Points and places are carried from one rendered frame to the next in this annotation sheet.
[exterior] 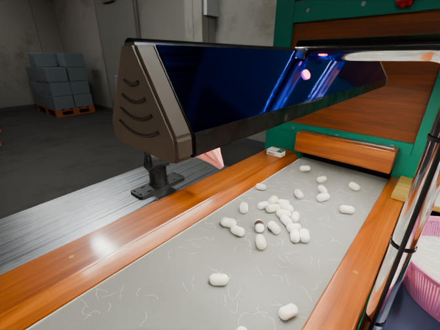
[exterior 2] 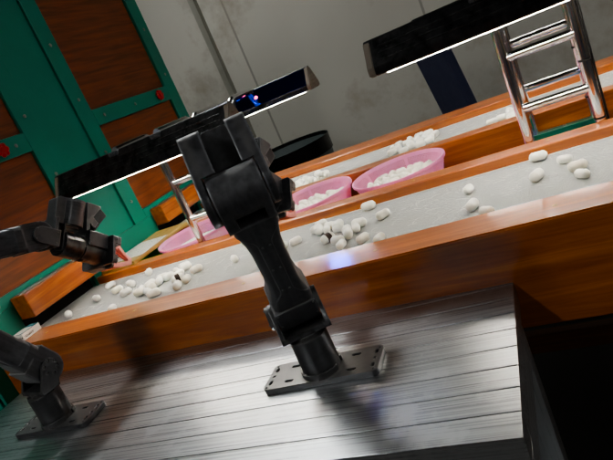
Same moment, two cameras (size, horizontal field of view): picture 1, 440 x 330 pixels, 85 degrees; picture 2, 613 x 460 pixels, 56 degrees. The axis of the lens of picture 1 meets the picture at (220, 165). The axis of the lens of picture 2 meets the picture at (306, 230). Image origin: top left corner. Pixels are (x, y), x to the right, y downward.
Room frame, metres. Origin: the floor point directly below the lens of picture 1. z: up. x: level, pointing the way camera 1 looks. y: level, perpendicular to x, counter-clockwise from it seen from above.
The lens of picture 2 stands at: (0.46, 1.42, 1.12)
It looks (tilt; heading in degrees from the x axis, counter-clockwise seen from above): 15 degrees down; 256
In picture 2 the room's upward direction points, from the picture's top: 24 degrees counter-clockwise
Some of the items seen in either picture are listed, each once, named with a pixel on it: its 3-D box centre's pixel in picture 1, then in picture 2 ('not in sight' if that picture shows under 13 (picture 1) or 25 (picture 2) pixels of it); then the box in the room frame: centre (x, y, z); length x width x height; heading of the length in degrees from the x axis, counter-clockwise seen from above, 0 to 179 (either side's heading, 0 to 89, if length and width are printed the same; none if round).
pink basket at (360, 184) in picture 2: not in sight; (402, 182); (-0.20, 0.01, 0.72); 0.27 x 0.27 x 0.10
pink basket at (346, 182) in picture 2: not in sight; (315, 209); (0.00, -0.18, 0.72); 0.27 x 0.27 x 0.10
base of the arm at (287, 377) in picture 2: not in sight; (315, 351); (0.32, 0.60, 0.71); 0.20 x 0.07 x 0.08; 141
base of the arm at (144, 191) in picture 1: (158, 175); (51, 405); (0.79, 0.22, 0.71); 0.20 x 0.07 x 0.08; 141
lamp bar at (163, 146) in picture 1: (319, 76); (140, 154); (0.39, -0.15, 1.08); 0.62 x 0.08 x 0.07; 138
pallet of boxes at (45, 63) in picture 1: (59, 83); not in sight; (5.50, 3.48, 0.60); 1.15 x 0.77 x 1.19; 51
